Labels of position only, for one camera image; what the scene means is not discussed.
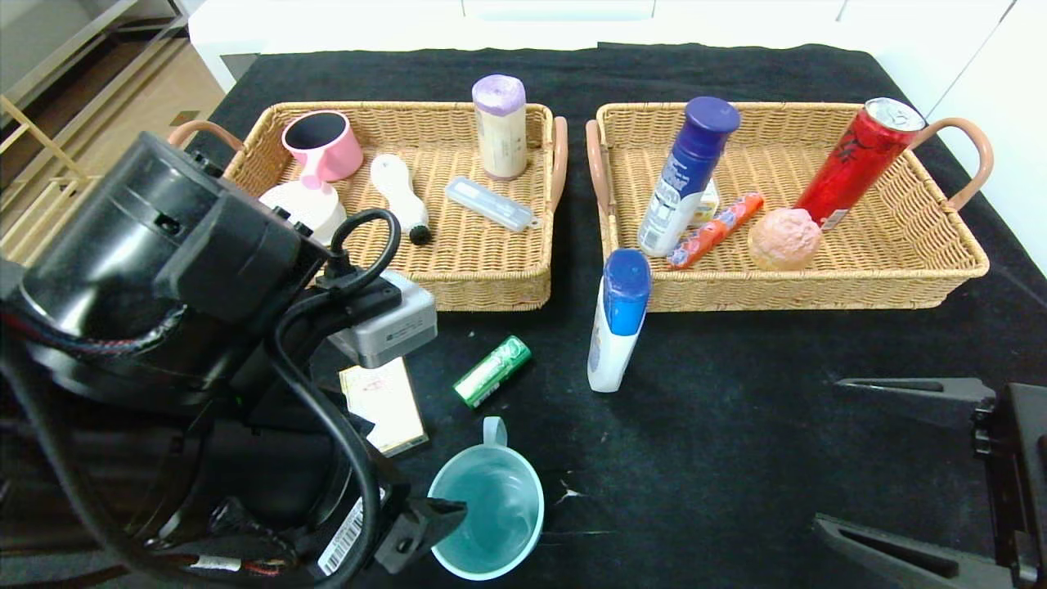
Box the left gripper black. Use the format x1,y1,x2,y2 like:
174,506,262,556
315,481,468,578

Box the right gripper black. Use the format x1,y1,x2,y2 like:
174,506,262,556
811,376,1047,589

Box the teal mug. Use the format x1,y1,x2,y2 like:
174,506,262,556
428,416,546,582

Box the cream card box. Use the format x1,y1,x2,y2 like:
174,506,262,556
339,357,429,457

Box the orange sausage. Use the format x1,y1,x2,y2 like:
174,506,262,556
667,191,766,271

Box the indigo capped drink bottle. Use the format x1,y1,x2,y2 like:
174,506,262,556
636,97,741,259

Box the wicker basket holding food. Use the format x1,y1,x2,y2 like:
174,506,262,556
585,101,995,313

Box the wicker basket holding household items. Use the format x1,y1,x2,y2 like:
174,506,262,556
168,101,569,313

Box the green gum tube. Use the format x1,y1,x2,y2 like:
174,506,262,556
453,335,533,410

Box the black table cloth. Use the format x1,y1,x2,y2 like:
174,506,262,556
0,43,1047,589

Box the white bottle bright blue cap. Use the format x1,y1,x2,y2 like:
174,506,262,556
586,249,652,393

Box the pink round bun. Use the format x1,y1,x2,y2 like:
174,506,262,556
747,208,822,272

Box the tall red drink can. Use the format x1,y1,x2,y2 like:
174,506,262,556
792,98,926,232

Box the translucent grey toothbrush case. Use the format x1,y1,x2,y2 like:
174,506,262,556
443,177,542,235

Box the white brush black tip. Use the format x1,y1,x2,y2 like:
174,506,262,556
370,155,433,247

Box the small white milk carton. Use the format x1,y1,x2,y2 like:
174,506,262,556
691,178,722,228

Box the pink mug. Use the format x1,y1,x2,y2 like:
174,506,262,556
282,111,366,184

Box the purple lid cylinder container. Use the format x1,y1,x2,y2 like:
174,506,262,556
472,75,528,182

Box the light wooden rack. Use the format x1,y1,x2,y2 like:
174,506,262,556
0,94,124,271

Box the grey metal shelf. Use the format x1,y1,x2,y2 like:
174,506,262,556
0,0,189,107

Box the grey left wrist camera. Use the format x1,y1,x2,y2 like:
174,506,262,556
331,270,438,369

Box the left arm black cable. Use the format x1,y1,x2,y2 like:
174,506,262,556
274,209,403,586

